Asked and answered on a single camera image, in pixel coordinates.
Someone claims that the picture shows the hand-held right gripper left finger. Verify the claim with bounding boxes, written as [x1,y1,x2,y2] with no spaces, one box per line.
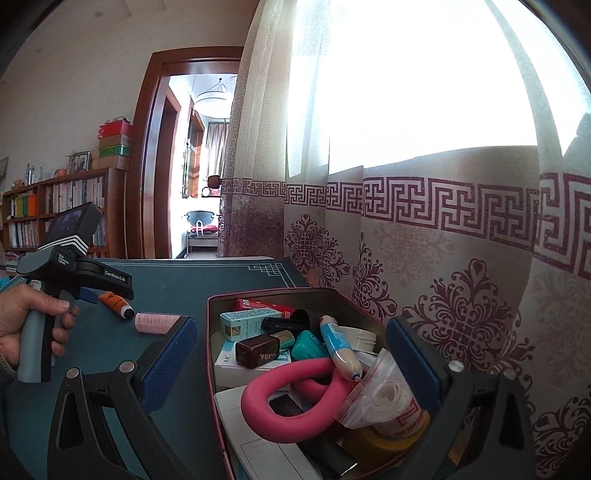
[46,315,199,480]

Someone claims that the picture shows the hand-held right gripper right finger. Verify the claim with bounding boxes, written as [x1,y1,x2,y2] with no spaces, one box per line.
[385,315,543,480]

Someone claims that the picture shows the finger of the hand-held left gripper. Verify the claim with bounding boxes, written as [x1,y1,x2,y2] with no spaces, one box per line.
[76,257,136,304]

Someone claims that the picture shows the orange cream tube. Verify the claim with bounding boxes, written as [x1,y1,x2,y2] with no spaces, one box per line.
[98,291,136,320]

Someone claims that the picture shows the white roll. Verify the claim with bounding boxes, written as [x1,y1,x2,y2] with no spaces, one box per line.
[333,348,432,437]

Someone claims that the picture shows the white tissue packet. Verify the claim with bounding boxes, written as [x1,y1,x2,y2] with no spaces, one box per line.
[213,348,296,391]

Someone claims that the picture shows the small red white blue tube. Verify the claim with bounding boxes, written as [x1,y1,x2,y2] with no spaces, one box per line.
[320,315,364,382]

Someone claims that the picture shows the light blue carton box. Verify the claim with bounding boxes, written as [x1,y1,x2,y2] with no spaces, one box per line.
[220,308,283,342]

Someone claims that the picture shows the small brown bottle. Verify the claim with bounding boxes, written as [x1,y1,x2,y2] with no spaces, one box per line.
[235,329,296,370]

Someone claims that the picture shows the red storage box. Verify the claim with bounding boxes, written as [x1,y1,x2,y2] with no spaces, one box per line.
[206,286,462,480]

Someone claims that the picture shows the teal dental floss case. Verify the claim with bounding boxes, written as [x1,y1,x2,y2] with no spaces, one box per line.
[291,330,331,363]

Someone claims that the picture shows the red cylindrical can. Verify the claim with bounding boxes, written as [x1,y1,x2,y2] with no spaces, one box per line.
[235,298,296,319]

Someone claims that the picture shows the person's left forearm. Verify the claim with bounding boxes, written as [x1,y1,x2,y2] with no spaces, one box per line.
[0,353,19,386]

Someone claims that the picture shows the person's left hand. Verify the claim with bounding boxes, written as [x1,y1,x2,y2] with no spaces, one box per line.
[0,277,80,370]

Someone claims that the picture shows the rows of books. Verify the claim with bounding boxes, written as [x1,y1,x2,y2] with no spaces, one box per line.
[7,178,109,250]

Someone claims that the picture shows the pink hair roller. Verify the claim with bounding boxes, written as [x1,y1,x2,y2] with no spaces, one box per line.
[135,312,182,334]

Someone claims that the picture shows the wooden bookshelf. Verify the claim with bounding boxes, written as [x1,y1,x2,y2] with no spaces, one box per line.
[0,167,126,259]

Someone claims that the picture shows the yellow tape roll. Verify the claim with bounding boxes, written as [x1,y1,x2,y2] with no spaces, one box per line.
[342,413,430,457]

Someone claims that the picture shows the grey chair with red cushion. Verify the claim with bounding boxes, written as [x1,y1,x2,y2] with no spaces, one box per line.
[186,210,219,254]

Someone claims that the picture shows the red shoe box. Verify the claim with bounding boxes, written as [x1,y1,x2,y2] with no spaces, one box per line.
[99,121,132,139]

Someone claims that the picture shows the patterned lace curtain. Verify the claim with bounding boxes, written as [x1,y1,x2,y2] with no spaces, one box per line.
[217,0,591,476]

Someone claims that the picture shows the black flat device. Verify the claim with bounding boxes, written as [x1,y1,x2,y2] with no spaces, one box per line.
[269,393,308,418]

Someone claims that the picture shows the plain beige curtain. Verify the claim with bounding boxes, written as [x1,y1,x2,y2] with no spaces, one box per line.
[204,121,230,198]

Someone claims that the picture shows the round ceiling lamp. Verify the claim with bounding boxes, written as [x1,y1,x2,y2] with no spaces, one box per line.
[193,78,234,118]

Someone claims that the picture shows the wooden door frame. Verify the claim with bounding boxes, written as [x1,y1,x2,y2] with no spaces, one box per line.
[126,46,245,260]

